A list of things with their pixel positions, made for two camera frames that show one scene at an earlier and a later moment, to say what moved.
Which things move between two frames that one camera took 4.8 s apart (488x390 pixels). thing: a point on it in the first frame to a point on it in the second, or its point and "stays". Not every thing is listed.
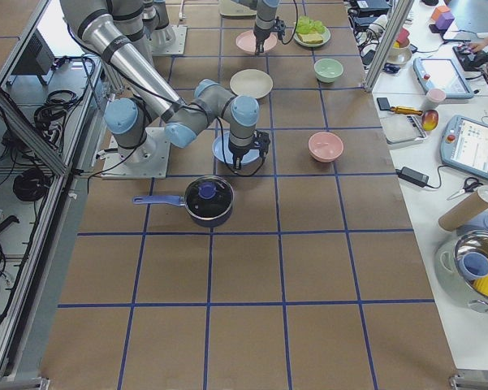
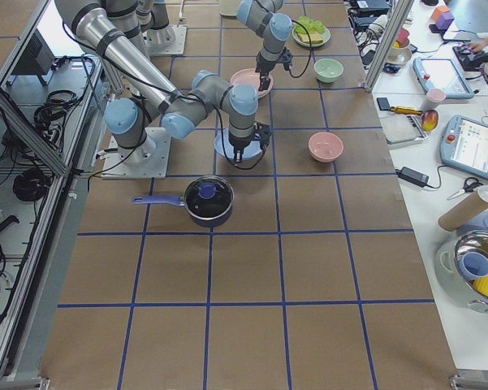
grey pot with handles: (452, 281) stays
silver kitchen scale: (400, 128) stays
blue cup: (475, 266) stays
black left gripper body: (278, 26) to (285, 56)
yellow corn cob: (486, 284) stays
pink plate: (246, 41) to (249, 76)
